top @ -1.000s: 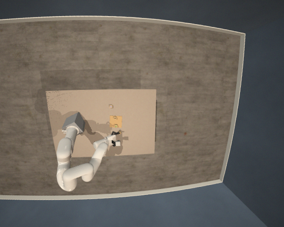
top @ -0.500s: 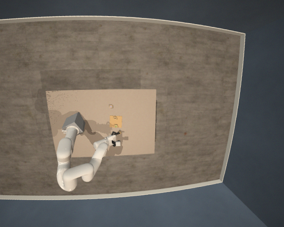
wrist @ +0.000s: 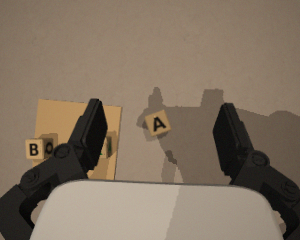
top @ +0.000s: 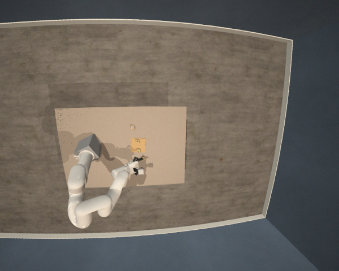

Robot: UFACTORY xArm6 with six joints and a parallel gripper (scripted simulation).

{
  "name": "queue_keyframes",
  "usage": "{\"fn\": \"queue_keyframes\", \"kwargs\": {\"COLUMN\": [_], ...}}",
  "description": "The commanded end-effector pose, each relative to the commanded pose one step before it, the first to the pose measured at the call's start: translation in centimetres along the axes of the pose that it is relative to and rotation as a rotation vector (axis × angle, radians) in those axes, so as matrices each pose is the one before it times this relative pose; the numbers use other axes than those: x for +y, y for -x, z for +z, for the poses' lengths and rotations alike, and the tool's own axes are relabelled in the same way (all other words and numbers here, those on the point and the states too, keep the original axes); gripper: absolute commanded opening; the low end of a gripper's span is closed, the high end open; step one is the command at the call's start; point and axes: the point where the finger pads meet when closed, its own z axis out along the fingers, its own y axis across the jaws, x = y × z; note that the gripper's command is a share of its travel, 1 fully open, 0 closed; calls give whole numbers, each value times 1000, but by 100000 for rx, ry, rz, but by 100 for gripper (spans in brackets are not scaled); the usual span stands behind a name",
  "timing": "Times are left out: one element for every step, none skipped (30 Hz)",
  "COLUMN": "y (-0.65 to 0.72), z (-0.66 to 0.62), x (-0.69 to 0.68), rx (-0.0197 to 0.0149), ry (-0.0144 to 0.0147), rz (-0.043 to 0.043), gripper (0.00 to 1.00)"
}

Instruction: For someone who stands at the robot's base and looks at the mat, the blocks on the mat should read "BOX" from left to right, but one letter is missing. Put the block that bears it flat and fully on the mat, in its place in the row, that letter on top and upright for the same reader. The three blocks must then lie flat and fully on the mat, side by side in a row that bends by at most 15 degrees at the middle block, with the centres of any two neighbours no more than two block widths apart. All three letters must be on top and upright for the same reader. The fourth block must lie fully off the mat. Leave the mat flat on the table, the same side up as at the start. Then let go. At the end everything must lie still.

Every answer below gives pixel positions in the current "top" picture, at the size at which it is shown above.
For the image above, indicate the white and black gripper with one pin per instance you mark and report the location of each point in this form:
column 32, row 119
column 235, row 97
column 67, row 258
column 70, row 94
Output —
column 134, row 164

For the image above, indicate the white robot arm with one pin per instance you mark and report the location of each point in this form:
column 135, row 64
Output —
column 80, row 210

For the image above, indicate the tan flat mat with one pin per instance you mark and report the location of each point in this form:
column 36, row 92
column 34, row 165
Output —
column 141, row 144

